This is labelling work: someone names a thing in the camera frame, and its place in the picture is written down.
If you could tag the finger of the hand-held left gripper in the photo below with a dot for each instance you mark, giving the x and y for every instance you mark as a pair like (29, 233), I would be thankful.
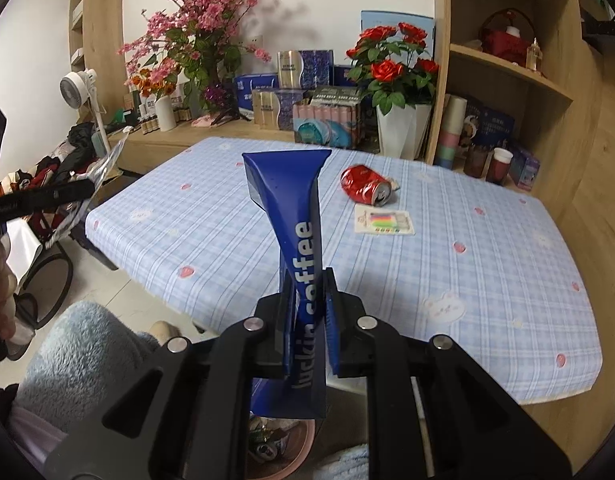
(67, 192)

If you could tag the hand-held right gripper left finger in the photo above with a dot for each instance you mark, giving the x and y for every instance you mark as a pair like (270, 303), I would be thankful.
(272, 340)

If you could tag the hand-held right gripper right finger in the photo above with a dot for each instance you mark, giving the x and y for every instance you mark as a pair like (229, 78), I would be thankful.
(332, 340)

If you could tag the foil snack wrapper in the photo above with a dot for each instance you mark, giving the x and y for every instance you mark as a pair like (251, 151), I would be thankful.
(105, 170)

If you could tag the pink plastic bin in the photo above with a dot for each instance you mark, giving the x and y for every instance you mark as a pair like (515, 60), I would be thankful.
(302, 440)

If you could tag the blue paper bag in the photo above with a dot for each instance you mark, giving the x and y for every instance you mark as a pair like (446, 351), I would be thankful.
(297, 210)

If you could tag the person's left hand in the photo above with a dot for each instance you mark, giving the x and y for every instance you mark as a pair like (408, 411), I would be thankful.
(0, 300)

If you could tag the pile of clothes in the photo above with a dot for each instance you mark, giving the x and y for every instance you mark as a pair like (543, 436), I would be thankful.
(47, 167)

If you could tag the wooden sideboard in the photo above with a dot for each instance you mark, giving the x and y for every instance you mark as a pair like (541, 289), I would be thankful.
(152, 152)

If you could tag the white standing fan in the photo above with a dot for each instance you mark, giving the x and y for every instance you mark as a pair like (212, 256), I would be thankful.
(80, 90)

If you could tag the row of small brown bottles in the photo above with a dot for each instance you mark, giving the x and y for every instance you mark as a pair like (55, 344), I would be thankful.
(150, 124)

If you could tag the beige slipper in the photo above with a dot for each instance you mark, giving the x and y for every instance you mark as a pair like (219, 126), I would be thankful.
(165, 332)

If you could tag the crushed silver can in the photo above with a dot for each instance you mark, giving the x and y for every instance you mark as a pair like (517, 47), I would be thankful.
(266, 451)

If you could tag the white cylinder vase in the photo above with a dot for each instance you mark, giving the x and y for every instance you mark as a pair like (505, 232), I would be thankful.
(165, 115)

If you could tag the blue plaid tablecloth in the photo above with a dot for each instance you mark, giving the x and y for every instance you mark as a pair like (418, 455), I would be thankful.
(437, 270)

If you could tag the colourful candle packet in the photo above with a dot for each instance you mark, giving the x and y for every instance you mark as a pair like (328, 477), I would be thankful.
(385, 221)

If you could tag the orange artificial flowers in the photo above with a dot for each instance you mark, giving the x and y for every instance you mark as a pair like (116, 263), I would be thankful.
(150, 85)

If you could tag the pink cloth item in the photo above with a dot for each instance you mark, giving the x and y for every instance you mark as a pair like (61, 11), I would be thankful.
(205, 121)

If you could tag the crushed red can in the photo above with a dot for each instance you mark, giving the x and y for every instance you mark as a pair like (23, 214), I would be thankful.
(362, 185)

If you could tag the fuzzy blue pants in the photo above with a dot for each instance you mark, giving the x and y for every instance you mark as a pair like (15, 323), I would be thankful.
(77, 360)

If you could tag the purple artificial flowers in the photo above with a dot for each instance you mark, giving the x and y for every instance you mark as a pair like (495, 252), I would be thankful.
(216, 96)

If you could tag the black mini tripod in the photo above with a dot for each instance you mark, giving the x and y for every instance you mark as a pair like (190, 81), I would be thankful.
(232, 116)

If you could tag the blue and white carton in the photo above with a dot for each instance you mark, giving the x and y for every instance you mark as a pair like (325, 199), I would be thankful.
(255, 95)

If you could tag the pink blossom artificial plant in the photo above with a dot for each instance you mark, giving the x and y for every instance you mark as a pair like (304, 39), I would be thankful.
(197, 25)

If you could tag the pink bottle and plate set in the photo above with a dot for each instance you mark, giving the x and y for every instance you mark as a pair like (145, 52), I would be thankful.
(327, 127)

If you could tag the white angular vase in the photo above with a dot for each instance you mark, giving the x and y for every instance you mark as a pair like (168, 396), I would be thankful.
(402, 132)

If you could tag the gold and blue gift box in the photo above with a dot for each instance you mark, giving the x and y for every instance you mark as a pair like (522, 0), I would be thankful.
(277, 110)

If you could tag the brown paper cup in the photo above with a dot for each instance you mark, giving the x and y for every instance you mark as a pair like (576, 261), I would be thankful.
(476, 161)

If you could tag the stack of pastel cups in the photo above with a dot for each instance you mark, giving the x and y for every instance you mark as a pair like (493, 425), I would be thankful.
(450, 135)

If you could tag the red paper cup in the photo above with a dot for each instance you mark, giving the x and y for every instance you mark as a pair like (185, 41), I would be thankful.
(498, 166)

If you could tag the small blue carton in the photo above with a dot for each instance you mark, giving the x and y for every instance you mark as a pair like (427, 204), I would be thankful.
(526, 170)

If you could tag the small dark blue box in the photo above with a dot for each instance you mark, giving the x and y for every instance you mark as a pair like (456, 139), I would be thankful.
(345, 76)

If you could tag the silver and blue gift box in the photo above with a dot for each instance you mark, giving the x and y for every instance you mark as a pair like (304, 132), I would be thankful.
(307, 70)

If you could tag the dark blue printed box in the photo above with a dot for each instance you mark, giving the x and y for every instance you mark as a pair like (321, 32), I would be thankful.
(492, 122)

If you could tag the red rose bouquet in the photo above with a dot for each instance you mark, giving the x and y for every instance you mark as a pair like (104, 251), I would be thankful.
(392, 70)

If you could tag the wooden shelf unit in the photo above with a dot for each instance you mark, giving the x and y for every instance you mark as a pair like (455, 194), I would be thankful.
(562, 125)

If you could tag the red basket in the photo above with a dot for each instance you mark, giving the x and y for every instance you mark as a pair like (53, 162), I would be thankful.
(507, 40)

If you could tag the small glass bottle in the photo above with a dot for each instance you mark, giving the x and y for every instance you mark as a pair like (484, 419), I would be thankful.
(535, 57)

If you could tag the black curved frame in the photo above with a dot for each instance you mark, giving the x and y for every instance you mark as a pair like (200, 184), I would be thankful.
(62, 285)

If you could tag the tall wooden wall shelf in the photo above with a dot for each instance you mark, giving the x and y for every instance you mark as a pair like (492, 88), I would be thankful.
(102, 20)

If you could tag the white wall socket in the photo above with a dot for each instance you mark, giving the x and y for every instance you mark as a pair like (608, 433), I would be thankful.
(256, 40)

